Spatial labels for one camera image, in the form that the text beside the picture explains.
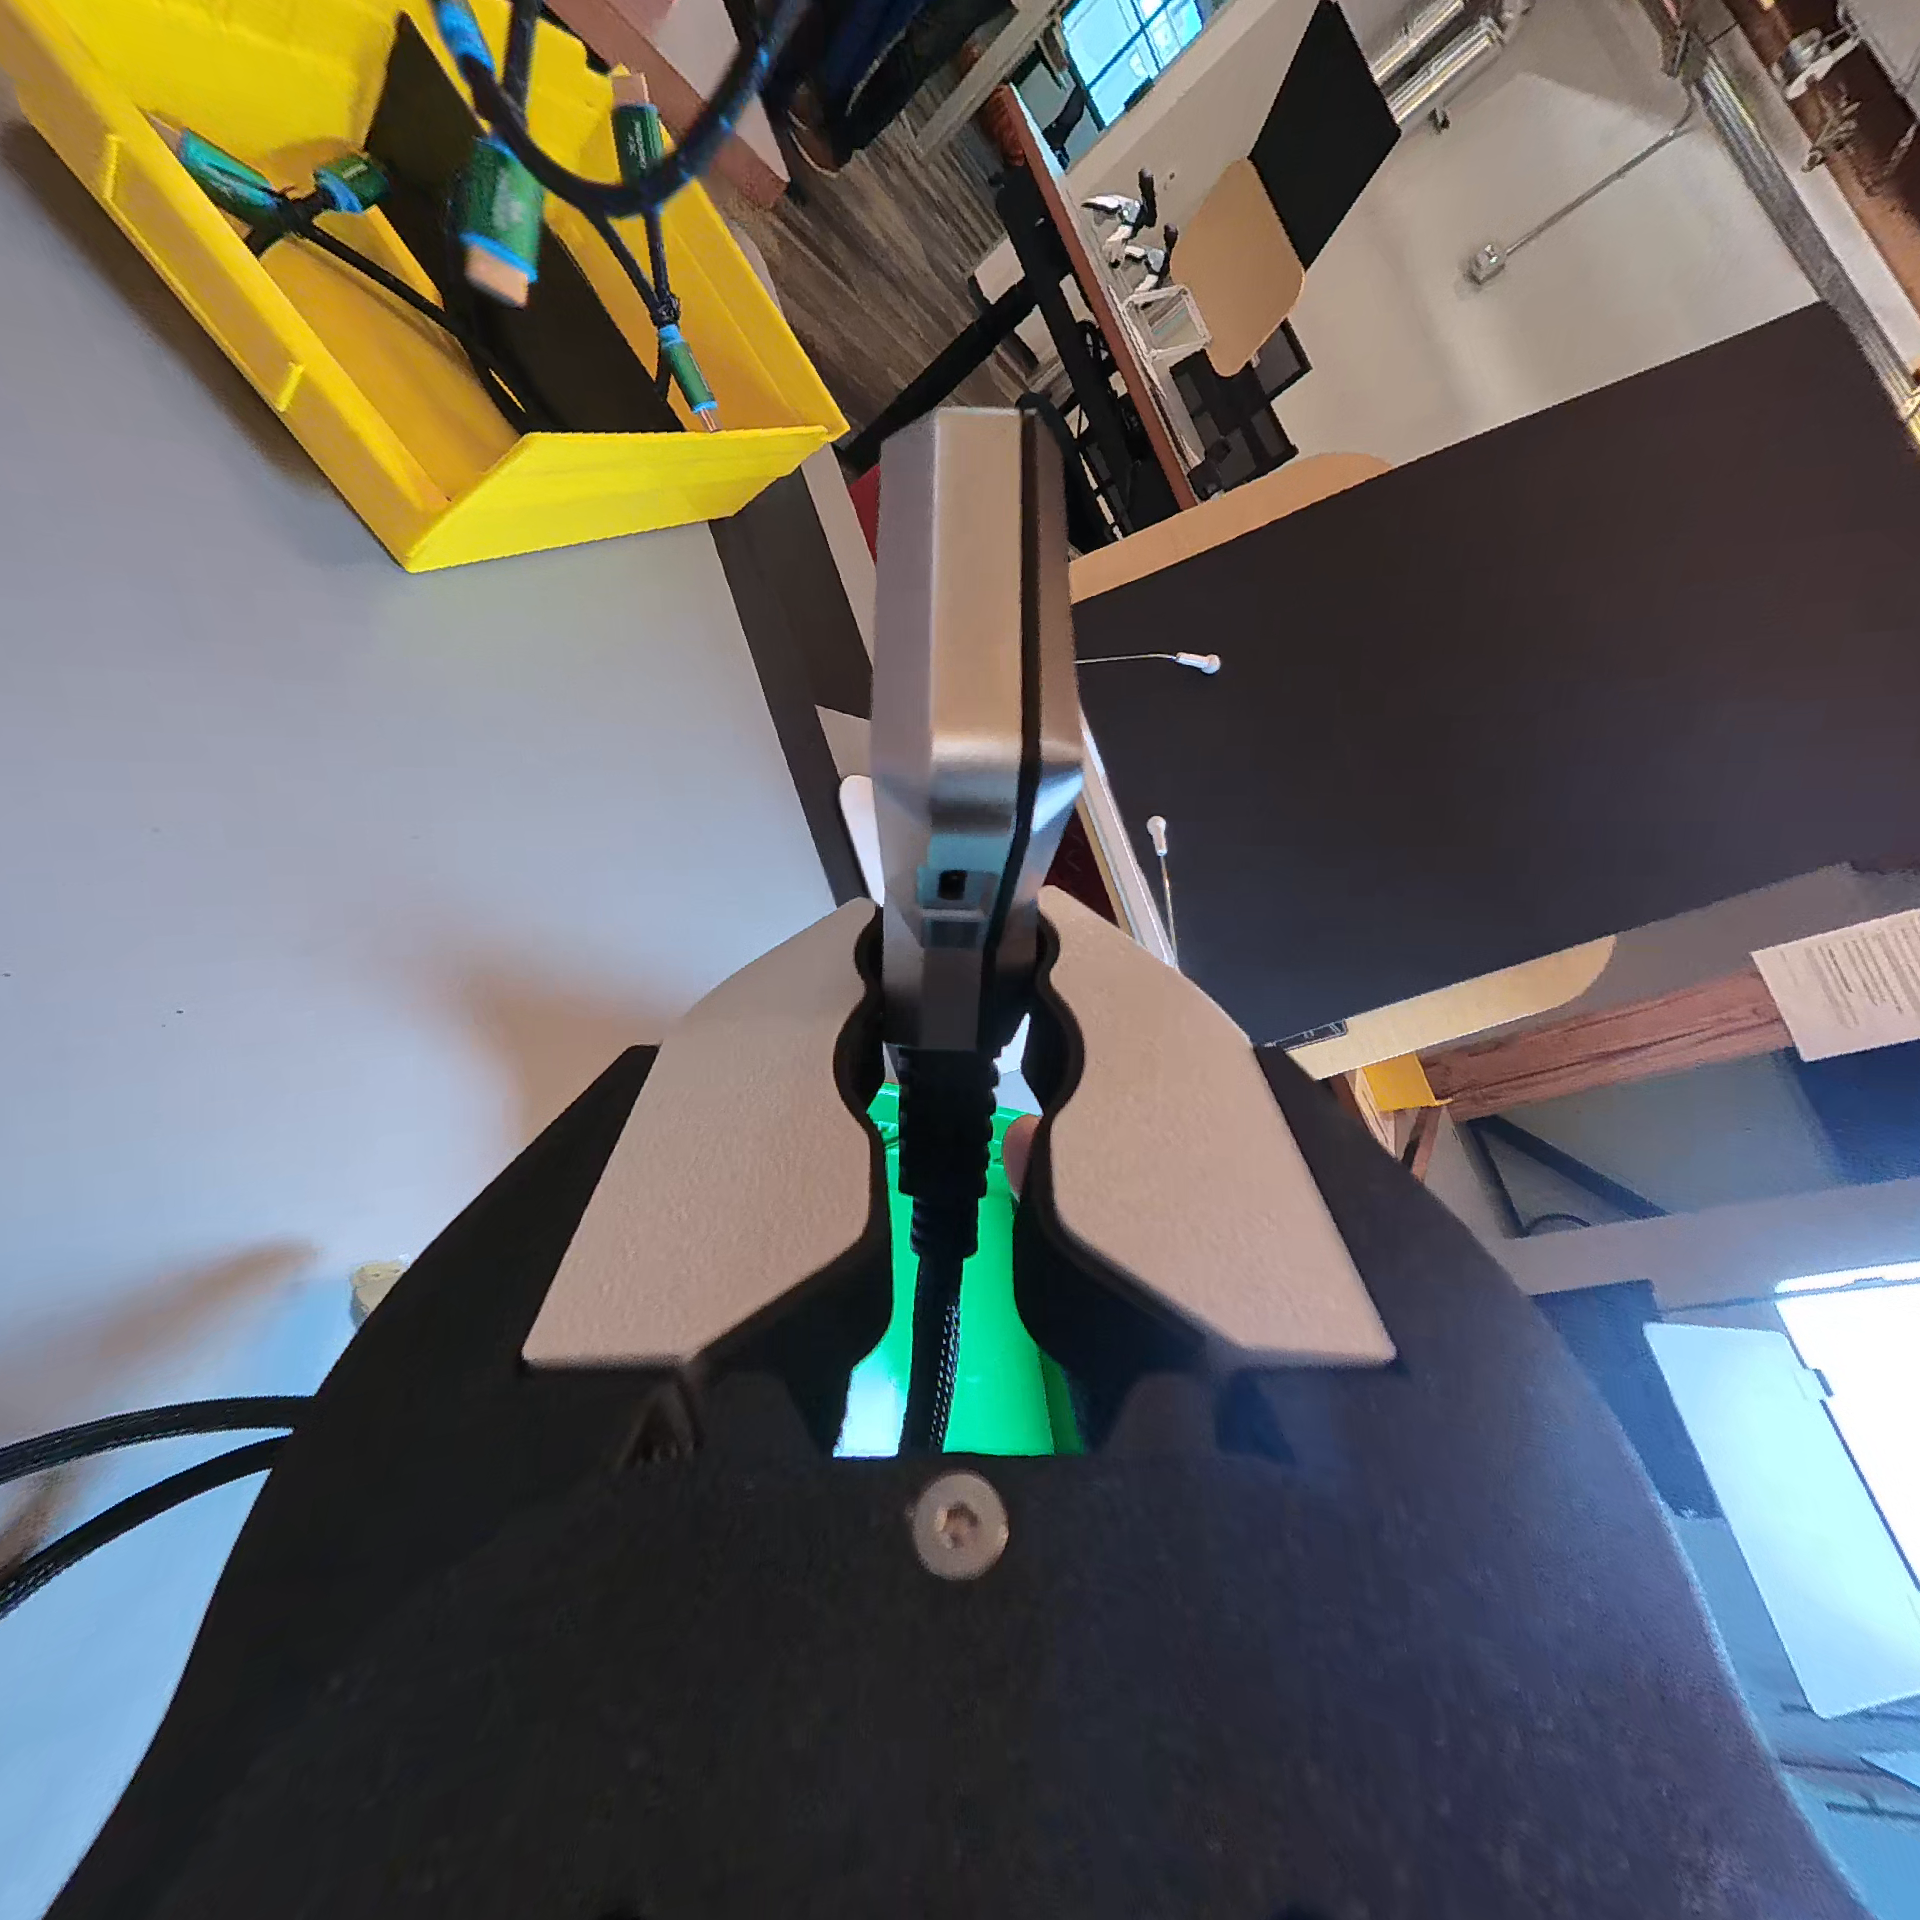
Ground braided hdmi cable green plugs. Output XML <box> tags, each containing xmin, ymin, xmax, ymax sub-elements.
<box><xmin>151</xmin><ymin>0</ymin><xmax>549</xmax><ymax>423</ymax></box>
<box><xmin>420</xmin><ymin>0</ymin><xmax>789</xmax><ymax>437</ymax></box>

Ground white paper sign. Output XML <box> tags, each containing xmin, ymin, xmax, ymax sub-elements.
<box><xmin>1752</xmin><ymin>910</ymin><xmax>1920</xmax><ymax>1057</ymax></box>

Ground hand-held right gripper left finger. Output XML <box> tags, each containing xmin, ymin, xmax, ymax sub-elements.
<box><xmin>525</xmin><ymin>900</ymin><xmax>904</xmax><ymax>1382</ymax></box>

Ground bright white panel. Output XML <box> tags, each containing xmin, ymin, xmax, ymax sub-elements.
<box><xmin>1645</xmin><ymin>1275</ymin><xmax>1920</xmax><ymax>1719</ymax></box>

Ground yellow plastic bin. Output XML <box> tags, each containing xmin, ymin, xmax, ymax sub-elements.
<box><xmin>0</xmin><ymin>0</ymin><xmax>849</xmax><ymax>571</ymax></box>

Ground cluttered wooden desk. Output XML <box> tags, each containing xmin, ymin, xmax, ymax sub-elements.
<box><xmin>976</xmin><ymin>92</ymin><xmax>1322</xmax><ymax>542</ymax></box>

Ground tan cardboard sheet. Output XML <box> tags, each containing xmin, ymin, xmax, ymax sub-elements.
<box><xmin>1178</xmin><ymin>158</ymin><xmax>1309</xmax><ymax>377</ymax></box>

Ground green plastic bin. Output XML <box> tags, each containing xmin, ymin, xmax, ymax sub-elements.
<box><xmin>835</xmin><ymin>1095</ymin><xmax>1089</xmax><ymax>1456</ymax></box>

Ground black braided hub cable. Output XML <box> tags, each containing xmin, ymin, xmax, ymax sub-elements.
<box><xmin>0</xmin><ymin>1036</ymin><xmax>1008</xmax><ymax>1622</ymax></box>

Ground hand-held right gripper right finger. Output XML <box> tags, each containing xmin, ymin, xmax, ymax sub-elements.
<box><xmin>1007</xmin><ymin>888</ymin><xmax>1397</xmax><ymax>1382</ymax></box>

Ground black bin divider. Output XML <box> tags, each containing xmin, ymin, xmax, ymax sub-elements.
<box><xmin>368</xmin><ymin>32</ymin><xmax>676</xmax><ymax>437</ymax></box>

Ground wooden beam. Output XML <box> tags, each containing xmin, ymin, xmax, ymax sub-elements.
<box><xmin>1368</xmin><ymin>967</ymin><xmax>1802</xmax><ymax>1117</ymax></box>

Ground black panel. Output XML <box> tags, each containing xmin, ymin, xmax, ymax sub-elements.
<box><xmin>1247</xmin><ymin>0</ymin><xmax>1403</xmax><ymax>278</ymax></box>

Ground grey hdmi hub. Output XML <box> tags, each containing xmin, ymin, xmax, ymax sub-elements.
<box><xmin>872</xmin><ymin>407</ymin><xmax>1089</xmax><ymax>1057</ymax></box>

